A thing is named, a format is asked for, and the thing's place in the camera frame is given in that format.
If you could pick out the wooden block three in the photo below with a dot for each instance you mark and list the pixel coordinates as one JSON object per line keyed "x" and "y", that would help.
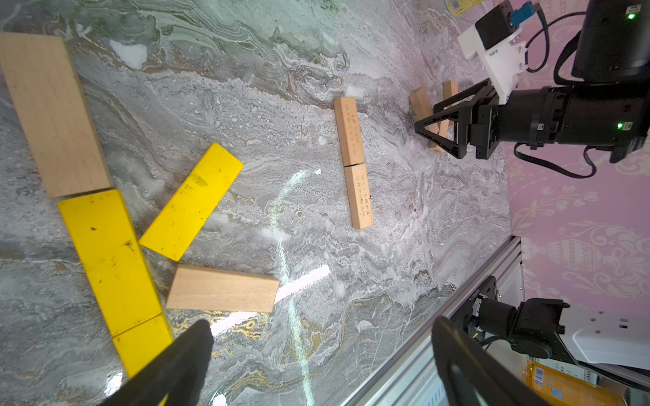
{"x": 422, "y": 109}

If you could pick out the wooden block right four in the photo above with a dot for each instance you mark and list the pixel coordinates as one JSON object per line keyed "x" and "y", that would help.
{"x": 450, "y": 88}

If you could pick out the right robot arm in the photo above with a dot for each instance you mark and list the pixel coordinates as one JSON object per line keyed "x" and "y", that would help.
{"x": 611, "y": 47}

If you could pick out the yellow box under table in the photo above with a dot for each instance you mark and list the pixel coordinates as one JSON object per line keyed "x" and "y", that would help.
{"x": 558, "y": 388}

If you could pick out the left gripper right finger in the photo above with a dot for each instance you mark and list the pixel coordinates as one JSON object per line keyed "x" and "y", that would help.
{"x": 470, "y": 375}

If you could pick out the wooden block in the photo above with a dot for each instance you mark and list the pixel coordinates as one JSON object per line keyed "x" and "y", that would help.
{"x": 206, "y": 289}
{"x": 51, "y": 106}

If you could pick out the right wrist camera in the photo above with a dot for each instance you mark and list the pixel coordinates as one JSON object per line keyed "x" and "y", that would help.
{"x": 494, "y": 40}

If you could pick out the wooden block one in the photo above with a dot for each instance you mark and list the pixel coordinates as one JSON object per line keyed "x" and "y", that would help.
{"x": 349, "y": 130}

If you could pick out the wooden block two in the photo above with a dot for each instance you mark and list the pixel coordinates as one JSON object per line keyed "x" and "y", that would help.
{"x": 357, "y": 185}

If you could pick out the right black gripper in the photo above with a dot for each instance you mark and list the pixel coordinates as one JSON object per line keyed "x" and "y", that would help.
{"x": 613, "y": 118}

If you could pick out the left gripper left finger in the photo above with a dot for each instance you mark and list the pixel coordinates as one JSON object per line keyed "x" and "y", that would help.
{"x": 176, "y": 376}

